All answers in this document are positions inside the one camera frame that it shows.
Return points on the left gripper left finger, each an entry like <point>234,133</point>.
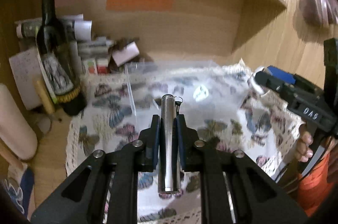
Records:
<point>104,187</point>

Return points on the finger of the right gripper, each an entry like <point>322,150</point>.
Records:
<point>272,83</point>
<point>282,75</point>

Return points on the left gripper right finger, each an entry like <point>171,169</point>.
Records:
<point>234,189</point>

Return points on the white travel plug adapter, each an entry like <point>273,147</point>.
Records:
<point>200,93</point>

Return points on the silver metal tube flashlight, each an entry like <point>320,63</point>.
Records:
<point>169,168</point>

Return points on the right hand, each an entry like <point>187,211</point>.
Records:
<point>303,153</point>

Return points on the butterfly print lace cloth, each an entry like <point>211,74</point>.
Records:
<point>264,130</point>

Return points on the clear plastic storage box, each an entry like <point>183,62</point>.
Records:
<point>149,81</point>

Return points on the cream pillar candle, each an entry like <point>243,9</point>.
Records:
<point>15,130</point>

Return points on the yellow wooden stick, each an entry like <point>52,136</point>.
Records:
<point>43,94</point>

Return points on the white handwritten note paper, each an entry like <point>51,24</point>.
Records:
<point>25,67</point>

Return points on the stack of small boxes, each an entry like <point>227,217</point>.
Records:
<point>95,55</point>

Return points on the pink folded card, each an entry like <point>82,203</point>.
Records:
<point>128,53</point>

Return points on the dark wine bottle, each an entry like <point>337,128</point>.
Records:
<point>53,48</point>

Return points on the orange sticky note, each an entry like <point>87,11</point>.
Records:
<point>139,5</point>

